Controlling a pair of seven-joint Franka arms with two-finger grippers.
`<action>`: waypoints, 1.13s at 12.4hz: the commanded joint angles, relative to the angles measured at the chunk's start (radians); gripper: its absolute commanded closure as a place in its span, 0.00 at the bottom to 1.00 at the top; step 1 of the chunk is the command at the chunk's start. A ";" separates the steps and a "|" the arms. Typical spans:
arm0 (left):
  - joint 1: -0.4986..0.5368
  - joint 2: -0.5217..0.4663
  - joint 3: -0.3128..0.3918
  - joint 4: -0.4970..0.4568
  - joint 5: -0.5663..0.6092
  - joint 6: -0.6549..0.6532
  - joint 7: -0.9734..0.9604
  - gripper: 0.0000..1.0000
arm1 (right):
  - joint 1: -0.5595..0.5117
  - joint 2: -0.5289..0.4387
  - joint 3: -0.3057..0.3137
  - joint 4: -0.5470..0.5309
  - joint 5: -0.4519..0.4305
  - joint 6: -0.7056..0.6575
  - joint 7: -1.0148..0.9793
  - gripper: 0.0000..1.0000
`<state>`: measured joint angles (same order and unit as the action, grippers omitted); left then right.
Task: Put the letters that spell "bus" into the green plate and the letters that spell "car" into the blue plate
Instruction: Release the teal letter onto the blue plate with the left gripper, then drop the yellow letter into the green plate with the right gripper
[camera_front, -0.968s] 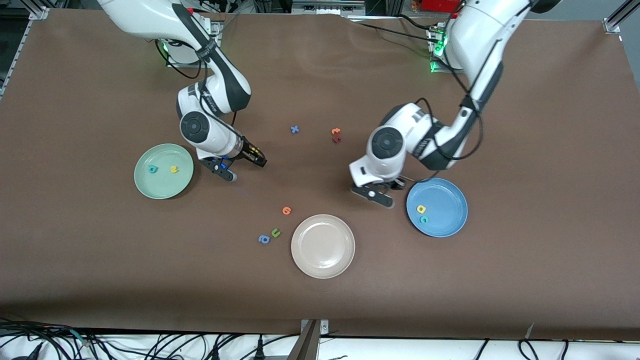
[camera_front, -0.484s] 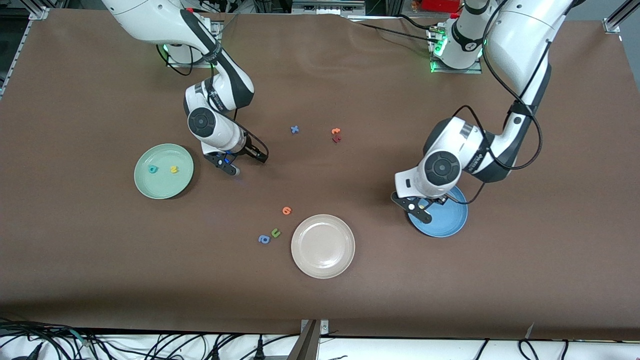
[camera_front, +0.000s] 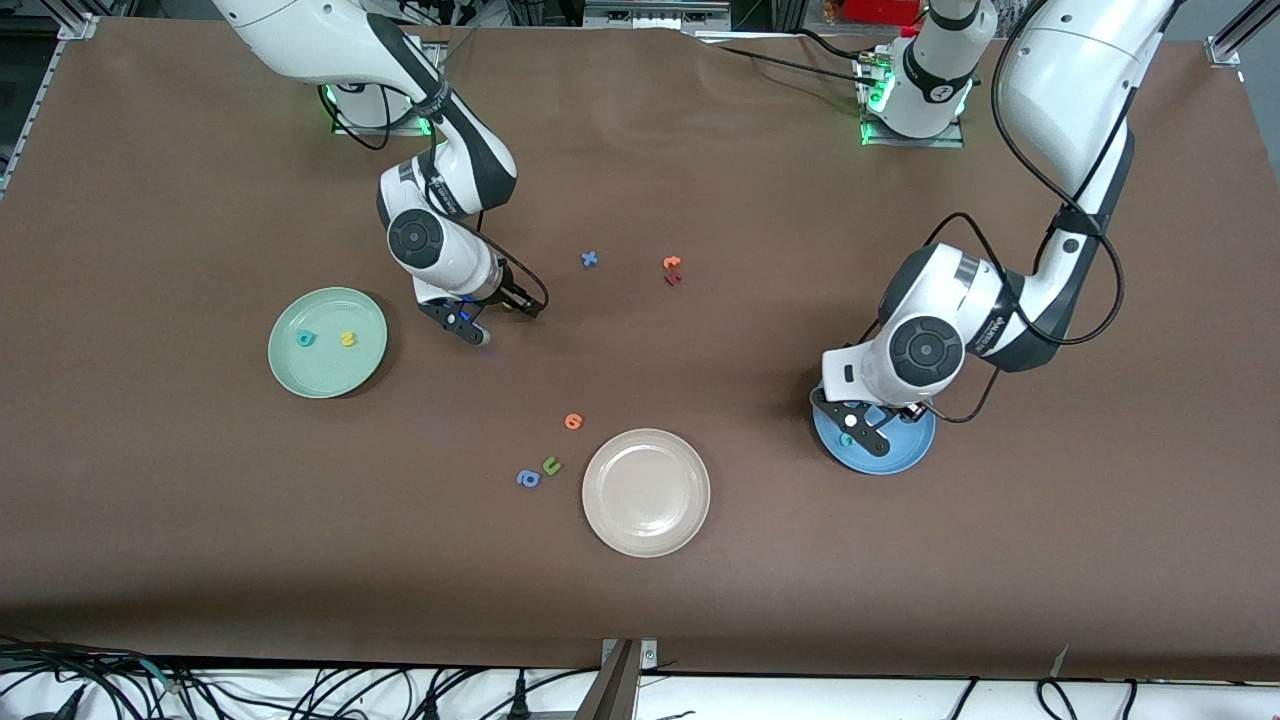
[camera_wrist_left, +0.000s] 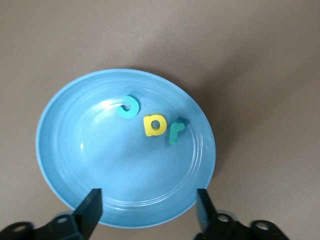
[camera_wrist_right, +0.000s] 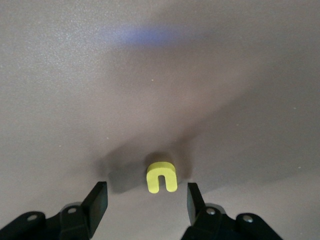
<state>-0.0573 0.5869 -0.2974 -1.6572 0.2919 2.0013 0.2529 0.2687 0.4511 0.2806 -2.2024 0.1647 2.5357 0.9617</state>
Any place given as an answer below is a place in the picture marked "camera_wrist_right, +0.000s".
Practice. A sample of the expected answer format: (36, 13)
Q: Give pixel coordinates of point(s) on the brown table cover sheet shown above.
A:
(75, 75)

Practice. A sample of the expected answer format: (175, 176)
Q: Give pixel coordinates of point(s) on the yellow foam letter u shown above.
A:
(152, 175)

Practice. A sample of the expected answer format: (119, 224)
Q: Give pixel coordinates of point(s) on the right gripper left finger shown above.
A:
(92, 210)

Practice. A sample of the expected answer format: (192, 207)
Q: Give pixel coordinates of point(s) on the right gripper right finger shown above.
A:
(200, 217)

